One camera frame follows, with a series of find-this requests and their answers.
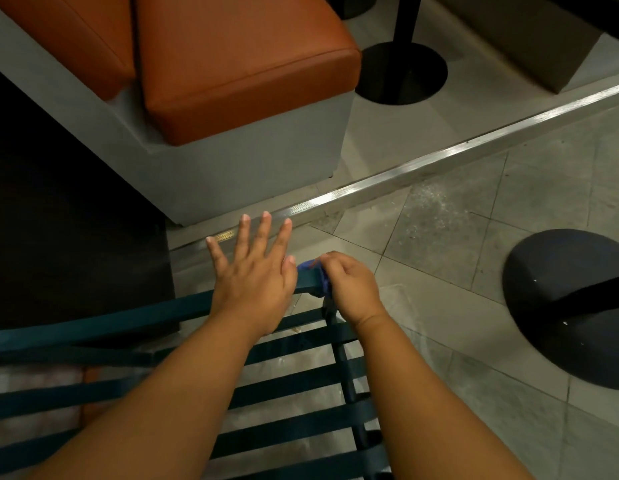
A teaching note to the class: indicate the person's left hand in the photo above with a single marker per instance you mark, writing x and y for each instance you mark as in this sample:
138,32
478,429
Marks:
254,289

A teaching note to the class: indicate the person's right hand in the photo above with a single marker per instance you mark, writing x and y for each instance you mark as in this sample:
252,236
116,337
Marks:
354,289

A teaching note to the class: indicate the blue cleaning cloth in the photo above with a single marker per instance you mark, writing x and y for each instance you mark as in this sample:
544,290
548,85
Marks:
307,267

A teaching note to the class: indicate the dark green metal slatted chair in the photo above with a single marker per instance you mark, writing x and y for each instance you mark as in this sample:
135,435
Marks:
114,319

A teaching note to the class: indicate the person's right forearm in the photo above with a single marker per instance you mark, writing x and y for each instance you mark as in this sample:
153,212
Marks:
439,419

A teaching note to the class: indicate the person's left forearm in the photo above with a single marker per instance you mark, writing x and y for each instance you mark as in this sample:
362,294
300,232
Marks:
154,409

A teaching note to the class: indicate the black partition panel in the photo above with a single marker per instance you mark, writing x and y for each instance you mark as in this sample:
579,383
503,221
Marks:
64,219

